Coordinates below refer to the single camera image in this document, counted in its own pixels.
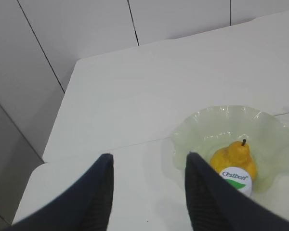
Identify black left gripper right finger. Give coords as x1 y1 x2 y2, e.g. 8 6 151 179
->
184 153 289 231

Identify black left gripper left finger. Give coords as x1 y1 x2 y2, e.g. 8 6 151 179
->
7 154 114 231

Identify clear water bottle green label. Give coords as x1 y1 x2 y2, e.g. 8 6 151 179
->
219 167 253 197

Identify yellow pear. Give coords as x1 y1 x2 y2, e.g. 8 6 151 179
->
210 139 257 181

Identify green wavy glass plate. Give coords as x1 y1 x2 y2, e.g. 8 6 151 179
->
171 105 289 193

